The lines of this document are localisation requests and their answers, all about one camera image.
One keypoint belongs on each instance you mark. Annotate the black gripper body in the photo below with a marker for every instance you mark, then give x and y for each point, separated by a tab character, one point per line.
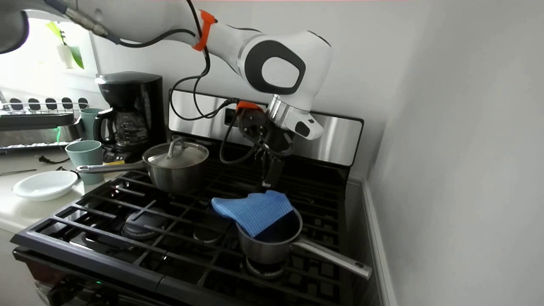
277	137

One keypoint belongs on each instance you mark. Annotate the black drip coffee maker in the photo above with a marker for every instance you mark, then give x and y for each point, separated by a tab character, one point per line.
133	95

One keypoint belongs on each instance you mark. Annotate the teal mug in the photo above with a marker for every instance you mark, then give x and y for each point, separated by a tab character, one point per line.
89	120
85	153

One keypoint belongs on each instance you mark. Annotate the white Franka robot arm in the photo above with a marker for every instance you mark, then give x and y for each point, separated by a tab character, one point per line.
282	68

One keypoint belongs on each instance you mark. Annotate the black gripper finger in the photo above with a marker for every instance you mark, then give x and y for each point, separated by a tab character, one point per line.
265	166
277	166

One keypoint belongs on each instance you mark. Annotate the stainless steel gas stove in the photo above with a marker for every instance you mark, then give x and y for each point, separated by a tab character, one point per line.
170	243

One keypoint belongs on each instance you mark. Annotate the green potted plant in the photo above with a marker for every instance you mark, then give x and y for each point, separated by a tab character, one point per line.
72	54

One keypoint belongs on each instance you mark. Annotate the bright window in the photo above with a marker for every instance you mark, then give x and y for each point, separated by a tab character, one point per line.
34	61

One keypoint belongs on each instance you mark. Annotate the blue cloth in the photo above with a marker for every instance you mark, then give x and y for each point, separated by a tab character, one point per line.
255	212

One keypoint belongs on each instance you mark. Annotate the stainless steel countertop appliance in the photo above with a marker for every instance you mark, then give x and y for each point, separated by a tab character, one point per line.
34	120

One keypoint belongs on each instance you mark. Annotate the white plate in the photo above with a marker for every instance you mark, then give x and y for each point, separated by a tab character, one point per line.
44	185

